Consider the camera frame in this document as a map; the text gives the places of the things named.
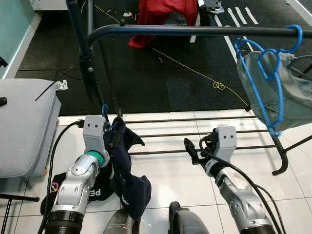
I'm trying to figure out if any navy blue t-shirt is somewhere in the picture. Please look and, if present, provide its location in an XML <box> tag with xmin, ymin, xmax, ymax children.
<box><xmin>103</xmin><ymin>116</ymin><xmax>153</xmax><ymax>221</ymax></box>

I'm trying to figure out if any blue plastic hanger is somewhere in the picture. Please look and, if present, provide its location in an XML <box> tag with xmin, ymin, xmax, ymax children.
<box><xmin>234</xmin><ymin>24</ymin><xmax>304</xmax><ymax>138</ymax></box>
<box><xmin>101</xmin><ymin>103</ymin><xmax>120</xmax><ymax>130</ymax></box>

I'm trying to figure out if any black hanger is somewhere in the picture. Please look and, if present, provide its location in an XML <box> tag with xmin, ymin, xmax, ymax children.
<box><xmin>290</xmin><ymin>54</ymin><xmax>312</xmax><ymax>81</ymax></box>

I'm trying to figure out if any robot right leg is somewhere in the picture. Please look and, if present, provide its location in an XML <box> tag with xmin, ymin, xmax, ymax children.
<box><xmin>168</xmin><ymin>201</ymin><xmax>210</xmax><ymax>234</ymax></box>

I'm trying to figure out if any robot leg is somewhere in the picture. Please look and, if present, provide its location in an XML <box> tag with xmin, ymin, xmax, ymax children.
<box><xmin>102</xmin><ymin>209</ymin><xmax>142</xmax><ymax>234</ymax></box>
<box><xmin>168</xmin><ymin>201</ymin><xmax>210</xmax><ymax>234</ymax></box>

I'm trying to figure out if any grey-green garment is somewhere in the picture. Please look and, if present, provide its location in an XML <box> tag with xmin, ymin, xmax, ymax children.
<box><xmin>236</xmin><ymin>50</ymin><xmax>312</xmax><ymax>132</ymax></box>

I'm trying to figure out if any black Petronas garment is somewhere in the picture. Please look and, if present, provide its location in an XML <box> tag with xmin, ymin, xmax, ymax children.
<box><xmin>40</xmin><ymin>171</ymin><xmax>117</xmax><ymax>215</ymax></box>

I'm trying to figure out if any robot left leg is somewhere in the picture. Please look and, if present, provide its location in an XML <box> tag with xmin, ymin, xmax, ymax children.
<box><xmin>102</xmin><ymin>209</ymin><xmax>142</xmax><ymax>234</ymax></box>

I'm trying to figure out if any black metal clothes rack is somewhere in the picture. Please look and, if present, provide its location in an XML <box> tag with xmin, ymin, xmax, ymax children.
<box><xmin>87</xmin><ymin>24</ymin><xmax>312</xmax><ymax>176</ymax></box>

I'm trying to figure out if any red shirt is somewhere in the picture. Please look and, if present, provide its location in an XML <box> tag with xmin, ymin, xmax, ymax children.
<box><xmin>128</xmin><ymin>0</ymin><xmax>199</xmax><ymax>48</ymax></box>

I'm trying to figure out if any black stand pole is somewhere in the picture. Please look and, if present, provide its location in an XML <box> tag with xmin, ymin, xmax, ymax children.
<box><xmin>66</xmin><ymin>0</ymin><xmax>96</xmax><ymax>103</ymax></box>

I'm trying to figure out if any thin black rod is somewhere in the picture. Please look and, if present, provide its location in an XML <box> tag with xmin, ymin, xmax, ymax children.
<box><xmin>35</xmin><ymin>59</ymin><xmax>83</xmax><ymax>101</ymax></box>

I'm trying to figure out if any grey upholstered ottoman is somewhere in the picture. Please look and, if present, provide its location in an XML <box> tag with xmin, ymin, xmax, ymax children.
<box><xmin>0</xmin><ymin>78</ymin><xmax>62</xmax><ymax>178</ymax></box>

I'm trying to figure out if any black folding chair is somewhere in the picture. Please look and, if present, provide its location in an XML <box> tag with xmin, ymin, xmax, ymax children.
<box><xmin>0</xmin><ymin>193</ymin><xmax>39</xmax><ymax>234</ymax></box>

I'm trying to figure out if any white cabinet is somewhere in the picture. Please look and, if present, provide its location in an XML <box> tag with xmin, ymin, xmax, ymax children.
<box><xmin>29</xmin><ymin>0</ymin><xmax>69</xmax><ymax>11</ymax></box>

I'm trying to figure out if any yellow cord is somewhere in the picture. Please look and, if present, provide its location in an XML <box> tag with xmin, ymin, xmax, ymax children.
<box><xmin>93</xmin><ymin>5</ymin><xmax>252</xmax><ymax>108</ymax></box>

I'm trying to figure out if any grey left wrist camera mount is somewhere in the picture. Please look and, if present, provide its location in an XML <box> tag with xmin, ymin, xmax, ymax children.
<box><xmin>82</xmin><ymin>116</ymin><xmax>110</xmax><ymax>156</ymax></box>

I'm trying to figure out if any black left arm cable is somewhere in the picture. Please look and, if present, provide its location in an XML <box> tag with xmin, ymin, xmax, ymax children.
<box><xmin>38</xmin><ymin>121</ymin><xmax>86</xmax><ymax>234</ymax></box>

